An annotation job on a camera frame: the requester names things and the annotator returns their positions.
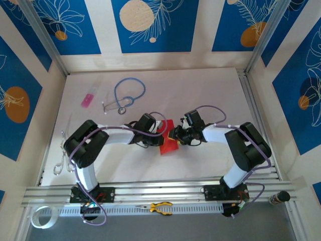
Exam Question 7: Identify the red paper sheet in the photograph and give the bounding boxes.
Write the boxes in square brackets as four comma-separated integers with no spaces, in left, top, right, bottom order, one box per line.
[159,119,181,156]

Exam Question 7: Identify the blue stethoscope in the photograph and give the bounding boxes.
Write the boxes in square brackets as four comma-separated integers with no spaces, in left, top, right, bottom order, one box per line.
[101,77,146,115]

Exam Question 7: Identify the small pink clear bottle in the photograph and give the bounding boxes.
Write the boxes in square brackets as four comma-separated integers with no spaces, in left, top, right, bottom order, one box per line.
[80,84,99,109]

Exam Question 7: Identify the yellow black pliers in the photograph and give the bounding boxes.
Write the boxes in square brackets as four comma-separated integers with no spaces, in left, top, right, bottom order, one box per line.
[135,201,174,216]

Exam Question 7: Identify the right black control box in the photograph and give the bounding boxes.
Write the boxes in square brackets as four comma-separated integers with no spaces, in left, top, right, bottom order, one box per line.
[222,200,249,218]

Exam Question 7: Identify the black control box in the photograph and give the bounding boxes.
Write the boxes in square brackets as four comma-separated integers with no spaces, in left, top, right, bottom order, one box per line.
[79,202,103,222]
[222,200,249,218]

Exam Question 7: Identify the silver metal scissors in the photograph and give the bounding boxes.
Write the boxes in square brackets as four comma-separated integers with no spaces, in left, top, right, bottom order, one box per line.
[52,130,76,176]

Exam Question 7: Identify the left black control box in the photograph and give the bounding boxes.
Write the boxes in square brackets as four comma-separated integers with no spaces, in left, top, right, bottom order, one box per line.
[79,202,103,222]

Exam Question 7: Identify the small bottle with black cap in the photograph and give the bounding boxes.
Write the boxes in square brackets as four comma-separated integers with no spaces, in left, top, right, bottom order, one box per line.
[268,190,291,205]

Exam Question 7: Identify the clear tape roll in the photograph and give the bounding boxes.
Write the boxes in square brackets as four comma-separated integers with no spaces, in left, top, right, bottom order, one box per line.
[30,205,59,229]

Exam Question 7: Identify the aluminium frame rail with arm bases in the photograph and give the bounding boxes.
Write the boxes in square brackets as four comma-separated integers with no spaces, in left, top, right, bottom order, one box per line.
[21,175,301,209]

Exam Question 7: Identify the aluminium side rail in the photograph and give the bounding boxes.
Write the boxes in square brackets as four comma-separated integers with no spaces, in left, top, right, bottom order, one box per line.
[237,69,281,180]

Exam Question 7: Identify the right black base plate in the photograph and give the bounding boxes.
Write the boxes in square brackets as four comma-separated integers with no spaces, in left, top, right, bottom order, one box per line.
[203,184,249,201]

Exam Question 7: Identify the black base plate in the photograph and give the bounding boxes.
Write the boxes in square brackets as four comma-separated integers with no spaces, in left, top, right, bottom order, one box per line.
[69,187,116,204]
[203,184,249,201]

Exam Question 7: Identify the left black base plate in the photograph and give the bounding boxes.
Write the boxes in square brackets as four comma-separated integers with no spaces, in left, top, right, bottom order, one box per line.
[69,187,116,204]

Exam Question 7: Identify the grey slotted cable duct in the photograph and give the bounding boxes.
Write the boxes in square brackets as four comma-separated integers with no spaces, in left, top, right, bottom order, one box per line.
[40,202,224,217]

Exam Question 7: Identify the right aluminium corner post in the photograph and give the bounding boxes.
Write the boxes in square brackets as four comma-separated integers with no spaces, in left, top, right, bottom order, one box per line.
[244,0,288,73]

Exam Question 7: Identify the aluminium corner post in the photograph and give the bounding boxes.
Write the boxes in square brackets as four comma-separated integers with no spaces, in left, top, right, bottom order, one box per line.
[19,0,70,76]
[244,0,288,73]

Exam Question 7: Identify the left aluminium corner post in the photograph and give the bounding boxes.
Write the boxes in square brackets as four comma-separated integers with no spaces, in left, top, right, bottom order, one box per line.
[19,0,70,76]

